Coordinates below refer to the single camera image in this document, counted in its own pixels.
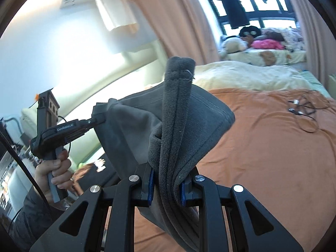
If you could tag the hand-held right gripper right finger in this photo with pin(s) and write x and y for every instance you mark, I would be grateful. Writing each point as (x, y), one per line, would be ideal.
(183, 192)

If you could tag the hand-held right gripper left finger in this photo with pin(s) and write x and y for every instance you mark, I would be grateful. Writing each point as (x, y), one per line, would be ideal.
(149, 189)

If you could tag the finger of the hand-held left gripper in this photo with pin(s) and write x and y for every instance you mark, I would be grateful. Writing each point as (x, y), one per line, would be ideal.
(97, 120)

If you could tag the grey t-shirt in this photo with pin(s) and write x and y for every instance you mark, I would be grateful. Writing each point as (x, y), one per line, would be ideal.
(178, 126)

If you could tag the person's left forearm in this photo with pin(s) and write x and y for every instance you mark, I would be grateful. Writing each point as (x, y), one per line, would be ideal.
(26, 220)

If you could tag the person's left hand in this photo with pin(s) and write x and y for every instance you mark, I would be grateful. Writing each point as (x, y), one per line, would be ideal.
(43, 176)

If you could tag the cream padded headboard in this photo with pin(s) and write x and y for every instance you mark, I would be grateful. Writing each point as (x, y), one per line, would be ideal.
(86, 147)

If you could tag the small orange toy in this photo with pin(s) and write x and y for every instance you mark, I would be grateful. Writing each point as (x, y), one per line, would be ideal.
(35, 97)

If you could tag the black printed folded t-shirt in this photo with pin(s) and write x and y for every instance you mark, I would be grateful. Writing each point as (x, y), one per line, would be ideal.
(92, 174)

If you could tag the orange blanket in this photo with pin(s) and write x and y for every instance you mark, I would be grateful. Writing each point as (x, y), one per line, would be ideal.
(262, 162)

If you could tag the white hanging shirt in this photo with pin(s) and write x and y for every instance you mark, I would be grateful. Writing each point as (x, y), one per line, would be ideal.
(115, 8)

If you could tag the pink curtain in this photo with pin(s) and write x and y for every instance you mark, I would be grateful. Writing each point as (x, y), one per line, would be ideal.
(309, 18)
(178, 18)

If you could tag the cream duvet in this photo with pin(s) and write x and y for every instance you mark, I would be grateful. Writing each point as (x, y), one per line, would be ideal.
(249, 76)

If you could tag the white plush toy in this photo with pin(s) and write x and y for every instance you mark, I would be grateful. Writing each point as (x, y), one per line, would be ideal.
(233, 46)

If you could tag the bear print cushion mat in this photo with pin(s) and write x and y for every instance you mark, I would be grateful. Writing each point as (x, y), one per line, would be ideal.
(262, 56)

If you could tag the pink cloth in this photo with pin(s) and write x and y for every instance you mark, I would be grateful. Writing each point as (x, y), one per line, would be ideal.
(267, 44)

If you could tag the black plush toy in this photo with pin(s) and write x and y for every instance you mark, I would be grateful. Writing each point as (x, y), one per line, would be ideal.
(249, 31)

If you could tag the black hanging coat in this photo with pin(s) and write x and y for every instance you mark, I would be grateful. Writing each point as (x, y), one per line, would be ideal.
(232, 2)

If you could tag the black framed window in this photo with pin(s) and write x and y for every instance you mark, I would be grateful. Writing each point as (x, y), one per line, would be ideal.
(262, 14)

